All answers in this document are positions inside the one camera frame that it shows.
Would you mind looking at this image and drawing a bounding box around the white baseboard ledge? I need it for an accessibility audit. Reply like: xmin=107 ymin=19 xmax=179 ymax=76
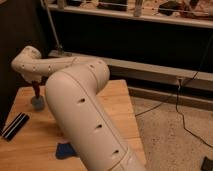
xmin=48 ymin=50 xmax=213 ymax=91

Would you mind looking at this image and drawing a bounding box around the grey ceramic cup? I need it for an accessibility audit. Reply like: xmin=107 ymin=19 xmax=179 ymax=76
xmin=31 ymin=96 xmax=45 ymax=111

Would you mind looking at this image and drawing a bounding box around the blue cloth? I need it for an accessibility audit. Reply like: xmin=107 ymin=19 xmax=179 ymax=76
xmin=55 ymin=143 xmax=78 ymax=159

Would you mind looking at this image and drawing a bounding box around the black striped rectangular block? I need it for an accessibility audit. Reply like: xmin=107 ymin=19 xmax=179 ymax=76
xmin=2 ymin=113 xmax=29 ymax=141

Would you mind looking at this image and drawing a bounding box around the black object floor corner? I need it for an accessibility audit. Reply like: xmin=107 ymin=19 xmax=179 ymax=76
xmin=201 ymin=157 xmax=213 ymax=171

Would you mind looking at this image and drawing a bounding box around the black power cable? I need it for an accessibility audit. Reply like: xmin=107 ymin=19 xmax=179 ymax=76
xmin=134 ymin=34 xmax=213 ymax=150

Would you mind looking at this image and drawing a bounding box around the white shelf board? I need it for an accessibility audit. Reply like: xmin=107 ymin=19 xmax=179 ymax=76
xmin=48 ymin=4 xmax=213 ymax=29

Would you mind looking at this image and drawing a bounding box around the metal lamp stand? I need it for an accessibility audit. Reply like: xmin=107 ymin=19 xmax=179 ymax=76
xmin=41 ymin=0 xmax=72 ymax=57

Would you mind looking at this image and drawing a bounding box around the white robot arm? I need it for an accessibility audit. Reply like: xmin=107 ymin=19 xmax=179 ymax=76
xmin=11 ymin=46 xmax=146 ymax=171

